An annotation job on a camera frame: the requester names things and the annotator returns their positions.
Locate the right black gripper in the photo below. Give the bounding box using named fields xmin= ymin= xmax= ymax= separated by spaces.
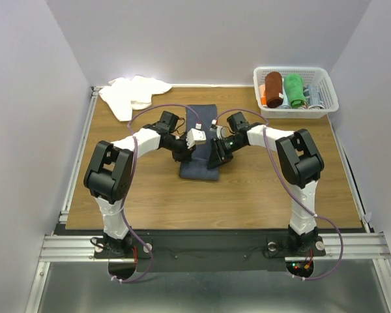
xmin=207 ymin=135 xmax=245 ymax=169

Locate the dark blue towel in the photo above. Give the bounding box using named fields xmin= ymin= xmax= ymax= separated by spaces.
xmin=179 ymin=104 xmax=219 ymax=181

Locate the white towel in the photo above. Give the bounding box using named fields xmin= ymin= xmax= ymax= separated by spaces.
xmin=98 ymin=76 xmax=172 ymax=122

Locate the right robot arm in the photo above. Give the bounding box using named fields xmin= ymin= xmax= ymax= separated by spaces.
xmin=207 ymin=112 xmax=325 ymax=254

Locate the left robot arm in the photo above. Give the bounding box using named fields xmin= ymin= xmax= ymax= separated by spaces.
xmin=83 ymin=111 xmax=205 ymax=257

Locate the orange rolled towel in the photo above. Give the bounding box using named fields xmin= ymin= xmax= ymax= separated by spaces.
xmin=259 ymin=83 xmax=267 ymax=107

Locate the light blue rolled towel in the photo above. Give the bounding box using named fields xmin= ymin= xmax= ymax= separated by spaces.
xmin=279 ymin=93 xmax=291 ymax=110

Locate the white plastic basket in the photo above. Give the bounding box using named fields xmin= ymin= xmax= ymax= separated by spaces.
xmin=253 ymin=66 xmax=339 ymax=119

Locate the brown rolled towel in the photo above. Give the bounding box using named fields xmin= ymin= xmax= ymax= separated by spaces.
xmin=265 ymin=72 xmax=283 ymax=108

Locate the green rolled towel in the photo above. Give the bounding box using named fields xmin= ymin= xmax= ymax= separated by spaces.
xmin=283 ymin=73 xmax=306 ymax=108

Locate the blue patterned rolled towel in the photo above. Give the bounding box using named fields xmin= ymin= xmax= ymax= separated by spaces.
xmin=303 ymin=85 xmax=325 ymax=110

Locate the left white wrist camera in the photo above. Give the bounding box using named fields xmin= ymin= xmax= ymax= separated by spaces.
xmin=185 ymin=128 xmax=207 ymax=149

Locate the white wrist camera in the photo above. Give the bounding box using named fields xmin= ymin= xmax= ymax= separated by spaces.
xmin=185 ymin=128 xmax=207 ymax=149
xmin=210 ymin=119 xmax=226 ymax=140

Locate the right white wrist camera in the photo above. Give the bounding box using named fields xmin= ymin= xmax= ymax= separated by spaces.
xmin=210 ymin=119 xmax=226 ymax=140

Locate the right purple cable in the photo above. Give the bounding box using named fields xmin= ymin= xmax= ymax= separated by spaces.
xmin=209 ymin=108 xmax=343 ymax=281

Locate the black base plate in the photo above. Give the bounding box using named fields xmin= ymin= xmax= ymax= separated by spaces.
xmin=94 ymin=229 xmax=326 ymax=273

